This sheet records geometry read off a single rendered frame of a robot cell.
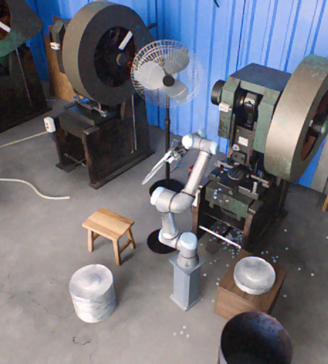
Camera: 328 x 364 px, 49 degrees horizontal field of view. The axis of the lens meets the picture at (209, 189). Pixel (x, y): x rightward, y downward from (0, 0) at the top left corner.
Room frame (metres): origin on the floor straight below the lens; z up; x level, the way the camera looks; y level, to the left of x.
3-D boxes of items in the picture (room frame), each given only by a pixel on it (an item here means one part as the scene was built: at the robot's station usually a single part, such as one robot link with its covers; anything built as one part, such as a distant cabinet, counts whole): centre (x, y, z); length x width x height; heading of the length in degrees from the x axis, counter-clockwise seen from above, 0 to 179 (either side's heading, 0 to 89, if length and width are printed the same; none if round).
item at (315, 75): (2.27, -0.60, 1.33); 1.03 x 0.28 x 0.82; 151
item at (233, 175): (2.19, -0.17, 0.72); 0.25 x 0.14 x 0.14; 151
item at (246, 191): (2.34, -0.26, 0.67); 0.45 x 0.30 x 0.06; 61
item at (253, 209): (2.34, -0.56, 0.45); 0.92 x 0.12 x 0.90; 151
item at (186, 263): (1.61, 0.10, 0.50); 0.15 x 0.15 x 0.10
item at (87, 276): (1.48, 0.76, 0.29); 0.29 x 0.29 x 0.01
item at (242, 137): (2.31, -0.24, 1.04); 0.17 x 0.15 x 0.30; 151
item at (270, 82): (2.47, -0.33, 0.83); 0.79 x 0.43 x 1.34; 151
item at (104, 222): (2.03, 0.79, 0.16); 0.34 x 0.24 x 0.34; 67
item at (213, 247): (2.23, -0.19, 0.14); 0.59 x 0.10 x 0.05; 151
